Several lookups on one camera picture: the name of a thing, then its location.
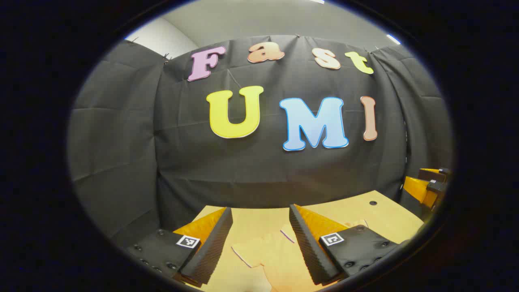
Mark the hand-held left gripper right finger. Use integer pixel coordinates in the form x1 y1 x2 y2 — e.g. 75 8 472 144
288 204 400 286

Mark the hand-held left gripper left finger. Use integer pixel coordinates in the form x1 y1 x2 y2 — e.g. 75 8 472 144
126 207 234 289

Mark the orange T-shirt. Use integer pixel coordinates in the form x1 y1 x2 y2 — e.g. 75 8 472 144
231 219 369 292

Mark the black backdrop cloth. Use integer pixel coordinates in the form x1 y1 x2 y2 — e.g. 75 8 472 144
67 34 454 252

